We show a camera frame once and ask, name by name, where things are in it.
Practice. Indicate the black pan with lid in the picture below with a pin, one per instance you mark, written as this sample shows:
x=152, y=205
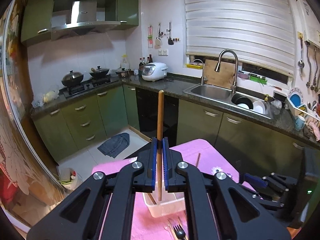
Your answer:
x=99, y=72

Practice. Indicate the wooden cutting board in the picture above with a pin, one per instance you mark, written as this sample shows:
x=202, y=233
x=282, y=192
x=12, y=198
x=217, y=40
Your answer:
x=224, y=78

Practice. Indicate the black wok with lid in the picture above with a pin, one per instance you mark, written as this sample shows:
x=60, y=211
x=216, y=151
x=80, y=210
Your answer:
x=72, y=79

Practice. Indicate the steel range hood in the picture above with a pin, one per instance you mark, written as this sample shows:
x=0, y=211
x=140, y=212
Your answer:
x=80, y=17

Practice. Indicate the white plastic utensil holder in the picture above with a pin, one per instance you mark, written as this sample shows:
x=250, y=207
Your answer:
x=171, y=203

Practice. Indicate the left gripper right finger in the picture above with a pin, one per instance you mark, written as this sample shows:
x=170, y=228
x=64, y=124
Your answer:
x=172, y=164

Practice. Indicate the steel kitchen sink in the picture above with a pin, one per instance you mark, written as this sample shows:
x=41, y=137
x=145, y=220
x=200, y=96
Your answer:
x=238, y=100

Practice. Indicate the small secondary faucet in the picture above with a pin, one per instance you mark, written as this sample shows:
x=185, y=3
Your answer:
x=200, y=63

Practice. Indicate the grey cloth on floor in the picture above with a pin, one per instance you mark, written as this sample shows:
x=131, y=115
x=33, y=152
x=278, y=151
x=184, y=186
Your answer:
x=115, y=145

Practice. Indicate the white water heater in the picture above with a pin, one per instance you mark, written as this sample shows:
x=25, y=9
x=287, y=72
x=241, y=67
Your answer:
x=310, y=24

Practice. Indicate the white window blind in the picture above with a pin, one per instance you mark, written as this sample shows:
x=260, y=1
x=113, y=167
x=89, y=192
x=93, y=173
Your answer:
x=260, y=32

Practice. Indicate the pink floral tablecloth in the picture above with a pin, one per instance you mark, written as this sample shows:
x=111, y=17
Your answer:
x=151, y=221

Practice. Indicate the green kitchen cabinets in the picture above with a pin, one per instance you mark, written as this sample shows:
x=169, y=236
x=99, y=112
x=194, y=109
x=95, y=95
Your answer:
x=97, y=109

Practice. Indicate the small black fork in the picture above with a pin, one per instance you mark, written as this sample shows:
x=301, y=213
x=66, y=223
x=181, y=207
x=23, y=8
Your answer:
x=179, y=232

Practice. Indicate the small steel pot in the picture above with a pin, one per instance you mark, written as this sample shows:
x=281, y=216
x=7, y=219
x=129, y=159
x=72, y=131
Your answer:
x=123, y=73

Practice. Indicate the clear plastic spoon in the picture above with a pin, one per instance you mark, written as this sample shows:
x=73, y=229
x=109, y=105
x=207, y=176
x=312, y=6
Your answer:
x=167, y=229

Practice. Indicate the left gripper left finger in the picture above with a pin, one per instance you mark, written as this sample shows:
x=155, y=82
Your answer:
x=120, y=191

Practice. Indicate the steel kitchen faucet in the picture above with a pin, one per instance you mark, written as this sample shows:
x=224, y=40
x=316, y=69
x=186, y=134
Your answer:
x=236, y=61

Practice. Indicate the white rice cooker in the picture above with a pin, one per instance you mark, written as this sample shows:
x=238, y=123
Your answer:
x=154, y=71

